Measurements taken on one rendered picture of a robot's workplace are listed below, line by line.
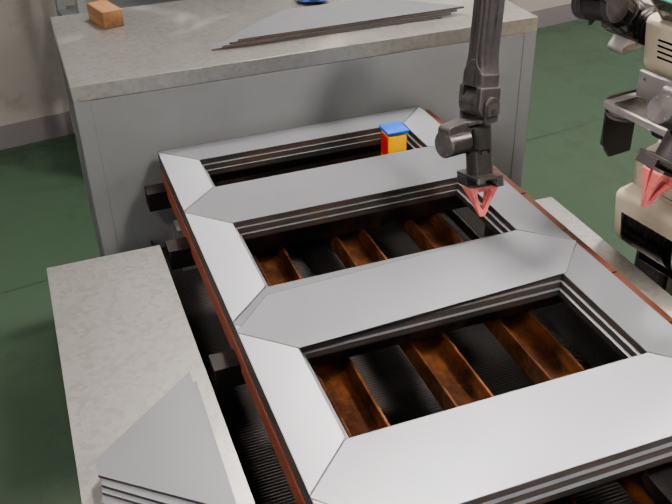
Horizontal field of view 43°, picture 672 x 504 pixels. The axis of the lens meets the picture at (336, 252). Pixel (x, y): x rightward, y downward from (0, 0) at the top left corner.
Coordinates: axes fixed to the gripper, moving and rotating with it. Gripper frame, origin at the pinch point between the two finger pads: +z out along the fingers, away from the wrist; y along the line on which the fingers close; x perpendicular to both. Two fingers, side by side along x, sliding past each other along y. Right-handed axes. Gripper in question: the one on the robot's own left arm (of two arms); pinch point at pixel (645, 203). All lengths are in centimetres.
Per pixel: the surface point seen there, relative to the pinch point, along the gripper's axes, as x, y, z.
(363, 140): -5, -83, 21
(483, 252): -14.2, -18.9, 22.9
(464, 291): -24.4, -9.7, 28.2
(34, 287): -40, -189, 132
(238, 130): -32, -100, 31
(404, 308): -36, -11, 34
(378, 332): -40, -10, 39
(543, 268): -8.3, -8.0, 19.9
